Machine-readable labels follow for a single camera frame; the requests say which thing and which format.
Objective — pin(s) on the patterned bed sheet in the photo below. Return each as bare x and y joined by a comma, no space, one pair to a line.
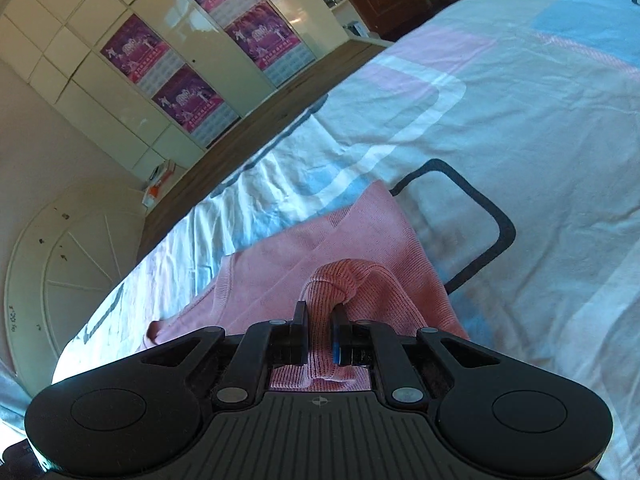
500,160

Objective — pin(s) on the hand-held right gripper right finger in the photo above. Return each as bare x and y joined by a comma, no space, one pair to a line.
341,350

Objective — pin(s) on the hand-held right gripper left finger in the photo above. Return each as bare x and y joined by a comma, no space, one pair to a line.
300,332

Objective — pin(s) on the white corner shelf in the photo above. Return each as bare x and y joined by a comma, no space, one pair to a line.
340,2

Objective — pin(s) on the wooden bed frame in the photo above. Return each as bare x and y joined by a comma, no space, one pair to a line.
250,125

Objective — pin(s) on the small white blue box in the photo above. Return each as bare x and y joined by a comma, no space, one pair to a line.
357,28

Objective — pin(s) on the cream wardrobe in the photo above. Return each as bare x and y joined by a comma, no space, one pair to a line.
90,85

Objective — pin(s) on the white round headboard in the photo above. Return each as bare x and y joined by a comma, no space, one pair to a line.
75,270

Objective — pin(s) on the pink sweatshirt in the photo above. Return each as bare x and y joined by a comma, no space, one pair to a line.
380,240

